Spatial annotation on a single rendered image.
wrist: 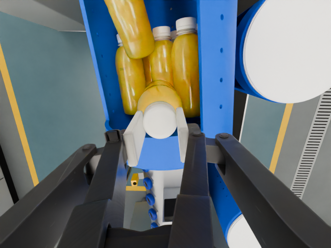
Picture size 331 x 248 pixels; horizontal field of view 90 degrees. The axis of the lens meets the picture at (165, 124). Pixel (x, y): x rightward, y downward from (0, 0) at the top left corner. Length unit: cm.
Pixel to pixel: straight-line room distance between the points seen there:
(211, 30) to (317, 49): 35
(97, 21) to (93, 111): 128
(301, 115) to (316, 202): 111
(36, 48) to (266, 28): 166
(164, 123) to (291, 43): 41
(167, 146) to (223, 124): 11
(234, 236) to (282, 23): 67
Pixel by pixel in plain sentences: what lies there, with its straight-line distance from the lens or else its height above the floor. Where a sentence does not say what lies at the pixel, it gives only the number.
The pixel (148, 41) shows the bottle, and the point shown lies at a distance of 37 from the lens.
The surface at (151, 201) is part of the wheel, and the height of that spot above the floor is 98.
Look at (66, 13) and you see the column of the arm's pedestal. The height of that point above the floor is 40.
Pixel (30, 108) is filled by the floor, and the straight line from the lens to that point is 196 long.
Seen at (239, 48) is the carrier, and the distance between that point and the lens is 49.
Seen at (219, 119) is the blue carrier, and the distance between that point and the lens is 29.
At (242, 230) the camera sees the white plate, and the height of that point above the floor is 104.
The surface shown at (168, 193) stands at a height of 96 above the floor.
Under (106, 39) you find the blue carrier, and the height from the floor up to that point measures 105.
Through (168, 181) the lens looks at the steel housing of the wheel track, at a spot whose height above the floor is 93.
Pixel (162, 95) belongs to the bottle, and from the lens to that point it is 21.
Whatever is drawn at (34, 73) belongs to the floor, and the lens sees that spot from 185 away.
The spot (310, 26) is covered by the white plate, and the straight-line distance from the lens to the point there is 55.
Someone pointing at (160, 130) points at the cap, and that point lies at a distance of 19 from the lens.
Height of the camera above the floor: 147
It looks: 71 degrees down
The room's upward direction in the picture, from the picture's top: 179 degrees counter-clockwise
